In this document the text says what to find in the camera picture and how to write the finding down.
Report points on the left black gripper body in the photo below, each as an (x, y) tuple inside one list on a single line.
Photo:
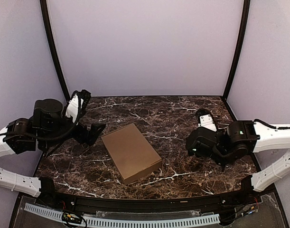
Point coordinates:
[(88, 133)]

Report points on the brown cardboard box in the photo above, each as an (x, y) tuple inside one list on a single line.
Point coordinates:
[(131, 153)]

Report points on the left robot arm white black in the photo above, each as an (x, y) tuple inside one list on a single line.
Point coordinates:
[(47, 129)]

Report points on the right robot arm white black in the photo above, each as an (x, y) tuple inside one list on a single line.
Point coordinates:
[(243, 138)]

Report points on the left small circuit board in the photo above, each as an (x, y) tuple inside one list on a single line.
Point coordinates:
[(71, 218)]

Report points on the small circuit board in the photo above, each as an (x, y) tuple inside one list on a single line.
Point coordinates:
[(71, 218), (247, 211)]

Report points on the right small circuit board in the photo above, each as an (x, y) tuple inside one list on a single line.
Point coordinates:
[(247, 211)]

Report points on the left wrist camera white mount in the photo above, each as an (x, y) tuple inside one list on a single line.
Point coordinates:
[(76, 106)]

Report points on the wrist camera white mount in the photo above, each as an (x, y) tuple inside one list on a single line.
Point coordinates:
[(205, 119), (76, 106)]

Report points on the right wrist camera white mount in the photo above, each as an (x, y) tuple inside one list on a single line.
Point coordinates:
[(205, 119)]

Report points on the left black frame post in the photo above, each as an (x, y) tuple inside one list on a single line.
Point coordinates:
[(52, 48)]

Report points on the black frame post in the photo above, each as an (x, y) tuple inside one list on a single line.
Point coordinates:
[(52, 48), (238, 49)]

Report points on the white slotted cable duct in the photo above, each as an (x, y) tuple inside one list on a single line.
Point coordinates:
[(126, 220)]

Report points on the black front frame rail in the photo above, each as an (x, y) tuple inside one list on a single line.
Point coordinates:
[(214, 203)]

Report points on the right black frame post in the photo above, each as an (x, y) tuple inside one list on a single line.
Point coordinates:
[(238, 49)]

